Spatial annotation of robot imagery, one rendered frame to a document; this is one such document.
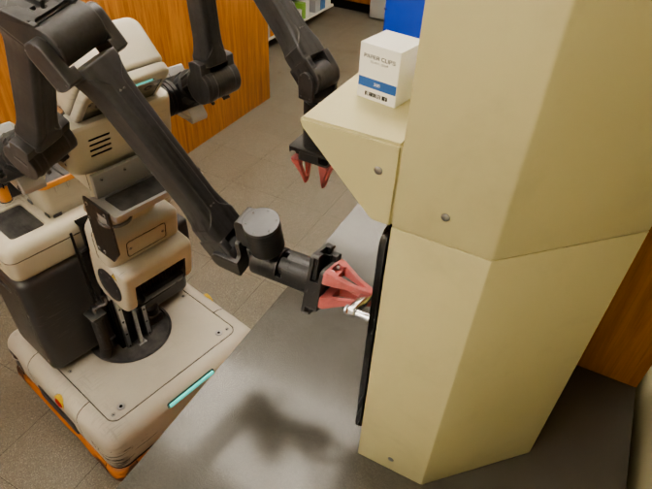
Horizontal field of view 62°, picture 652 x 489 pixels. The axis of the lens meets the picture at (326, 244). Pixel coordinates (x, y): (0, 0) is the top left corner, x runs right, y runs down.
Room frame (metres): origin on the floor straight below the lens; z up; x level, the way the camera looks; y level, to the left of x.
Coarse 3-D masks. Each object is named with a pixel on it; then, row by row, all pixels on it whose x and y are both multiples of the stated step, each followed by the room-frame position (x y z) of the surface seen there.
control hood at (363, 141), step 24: (336, 96) 0.56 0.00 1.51; (360, 96) 0.57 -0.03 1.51; (312, 120) 0.51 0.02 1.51; (336, 120) 0.50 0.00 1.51; (360, 120) 0.51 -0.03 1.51; (384, 120) 0.51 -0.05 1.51; (336, 144) 0.49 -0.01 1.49; (360, 144) 0.48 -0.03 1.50; (384, 144) 0.47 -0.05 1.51; (336, 168) 0.49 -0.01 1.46; (360, 168) 0.48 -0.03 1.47; (384, 168) 0.47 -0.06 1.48; (360, 192) 0.48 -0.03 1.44; (384, 192) 0.47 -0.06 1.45; (384, 216) 0.46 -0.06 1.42
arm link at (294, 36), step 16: (256, 0) 1.08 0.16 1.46; (272, 0) 1.05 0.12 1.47; (288, 0) 1.07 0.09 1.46; (272, 16) 1.05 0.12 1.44; (288, 16) 1.04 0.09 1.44; (288, 32) 1.03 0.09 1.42; (304, 32) 1.04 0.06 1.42; (288, 48) 1.02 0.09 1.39; (304, 48) 1.01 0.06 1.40; (320, 48) 1.04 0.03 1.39; (288, 64) 1.02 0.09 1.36; (304, 64) 1.00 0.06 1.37; (320, 64) 1.01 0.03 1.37; (336, 64) 1.03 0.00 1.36; (320, 80) 0.98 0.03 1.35; (336, 80) 1.02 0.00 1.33
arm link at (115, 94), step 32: (64, 64) 0.65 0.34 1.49; (96, 64) 0.67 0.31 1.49; (96, 96) 0.67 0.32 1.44; (128, 96) 0.68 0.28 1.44; (128, 128) 0.67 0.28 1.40; (160, 128) 0.69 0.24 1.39; (160, 160) 0.66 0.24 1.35; (192, 192) 0.66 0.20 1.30; (192, 224) 0.67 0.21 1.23; (224, 224) 0.67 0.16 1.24
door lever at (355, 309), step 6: (354, 300) 0.55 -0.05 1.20; (360, 300) 0.55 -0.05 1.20; (366, 300) 0.56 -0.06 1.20; (348, 306) 0.53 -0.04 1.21; (354, 306) 0.54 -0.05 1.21; (360, 306) 0.54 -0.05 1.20; (366, 306) 0.56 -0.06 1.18; (348, 312) 0.53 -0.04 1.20; (354, 312) 0.52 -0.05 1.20; (360, 312) 0.52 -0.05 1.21; (366, 312) 0.52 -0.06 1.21; (360, 318) 0.52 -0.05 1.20; (366, 318) 0.52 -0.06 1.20
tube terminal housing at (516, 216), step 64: (448, 0) 0.45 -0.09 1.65; (512, 0) 0.43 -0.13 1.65; (576, 0) 0.41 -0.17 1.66; (640, 0) 0.43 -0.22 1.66; (448, 64) 0.45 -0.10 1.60; (512, 64) 0.42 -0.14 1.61; (576, 64) 0.42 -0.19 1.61; (640, 64) 0.44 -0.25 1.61; (448, 128) 0.44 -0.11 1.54; (512, 128) 0.42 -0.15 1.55; (576, 128) 0.43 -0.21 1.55; (640, 128) 0.45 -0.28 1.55; (448, 192) 0.44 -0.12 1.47; (512, 192) 0.41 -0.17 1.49; (576, 192) 0.44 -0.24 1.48; (640, 192) 0.46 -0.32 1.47; (448, 256) 0.43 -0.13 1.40; (512, 256) 0.42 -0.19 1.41; (576, 256) 0.45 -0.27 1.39; (384, 320) 0.46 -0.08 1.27; (448, 320) 0.42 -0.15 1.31; (512, 320) 0.43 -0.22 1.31; (576, 320) 0.46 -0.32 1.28; (384, 384) 0.45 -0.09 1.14; (448, 384) 0.41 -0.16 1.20; (512, 384) 0.44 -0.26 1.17; (384, 448) 0.44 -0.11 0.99; (448, 448) 0.42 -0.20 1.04; (512, 448) 0.46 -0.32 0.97
